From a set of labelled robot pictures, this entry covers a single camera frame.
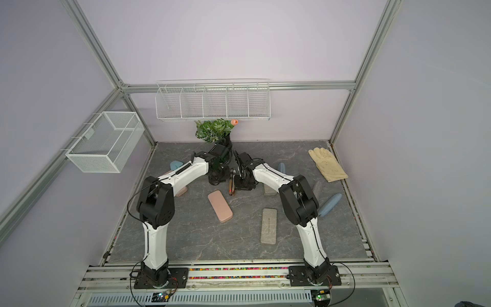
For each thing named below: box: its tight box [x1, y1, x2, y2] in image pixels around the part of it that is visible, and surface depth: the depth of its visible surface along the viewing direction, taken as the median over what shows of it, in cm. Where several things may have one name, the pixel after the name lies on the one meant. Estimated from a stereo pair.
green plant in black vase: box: [193, 117, 239, 145], surface depth 94 cm
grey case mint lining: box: [262, 184, 278, 196], surface depth 98 cm
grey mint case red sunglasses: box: [260, 207, 278, 245], surface depth 86 cm
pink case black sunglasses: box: [207, 189, 234, 224], surface depth 93 cm
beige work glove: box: [308, 147, 349, 183], surface depth 111 cm
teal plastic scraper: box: [169, 159, 185, 171], surface depth 111 cm
